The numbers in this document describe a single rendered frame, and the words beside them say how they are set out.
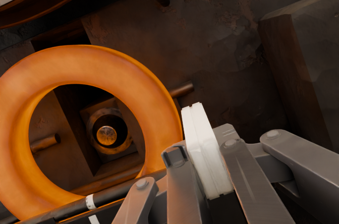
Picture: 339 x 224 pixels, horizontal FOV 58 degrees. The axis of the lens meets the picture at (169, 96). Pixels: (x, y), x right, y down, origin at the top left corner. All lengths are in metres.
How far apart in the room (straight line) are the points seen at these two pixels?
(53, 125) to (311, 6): 0.28
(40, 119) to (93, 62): 0.13
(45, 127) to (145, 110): 0.15
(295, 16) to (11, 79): 0.23
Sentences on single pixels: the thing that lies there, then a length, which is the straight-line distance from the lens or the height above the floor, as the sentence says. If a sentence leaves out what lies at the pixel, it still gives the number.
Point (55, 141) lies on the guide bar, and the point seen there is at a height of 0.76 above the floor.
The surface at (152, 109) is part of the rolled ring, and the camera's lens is 0.26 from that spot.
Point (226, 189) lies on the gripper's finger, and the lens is 0.16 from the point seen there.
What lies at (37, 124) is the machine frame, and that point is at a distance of 0.38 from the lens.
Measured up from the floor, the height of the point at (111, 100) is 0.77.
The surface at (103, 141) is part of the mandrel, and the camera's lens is 0.37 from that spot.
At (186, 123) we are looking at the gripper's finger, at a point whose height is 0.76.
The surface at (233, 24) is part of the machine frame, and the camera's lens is 0.34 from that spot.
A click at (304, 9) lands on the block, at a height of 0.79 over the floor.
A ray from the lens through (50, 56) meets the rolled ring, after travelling 0.28.
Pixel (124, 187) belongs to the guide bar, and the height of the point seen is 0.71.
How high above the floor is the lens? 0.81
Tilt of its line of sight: 9 degrees down
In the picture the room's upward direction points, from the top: 22 degrees counter-clockwise
